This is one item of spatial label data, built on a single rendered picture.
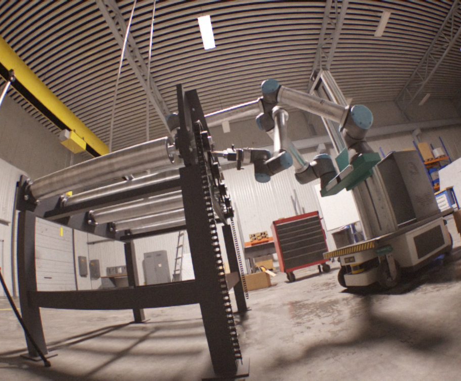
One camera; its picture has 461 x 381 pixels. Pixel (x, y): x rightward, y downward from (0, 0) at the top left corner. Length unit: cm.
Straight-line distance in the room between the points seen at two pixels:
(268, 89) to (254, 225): 1032
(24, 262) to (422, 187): 246
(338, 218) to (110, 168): 531
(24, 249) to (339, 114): 186
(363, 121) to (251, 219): 1049
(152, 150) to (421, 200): 170
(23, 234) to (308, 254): 326
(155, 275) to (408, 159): 1121
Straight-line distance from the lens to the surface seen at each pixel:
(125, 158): 98
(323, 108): 149
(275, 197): 1195
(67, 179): 115
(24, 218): 135
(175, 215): 178
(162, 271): 1165
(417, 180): 188
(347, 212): 580
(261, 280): 351
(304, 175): 200
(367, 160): 152
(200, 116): 130
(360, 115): 147
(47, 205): 150
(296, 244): 347
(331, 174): 193
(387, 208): 169
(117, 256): 1350
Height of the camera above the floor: 35
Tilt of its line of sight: 19 degrees up
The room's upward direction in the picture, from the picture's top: 11 degrees counter-clockwise
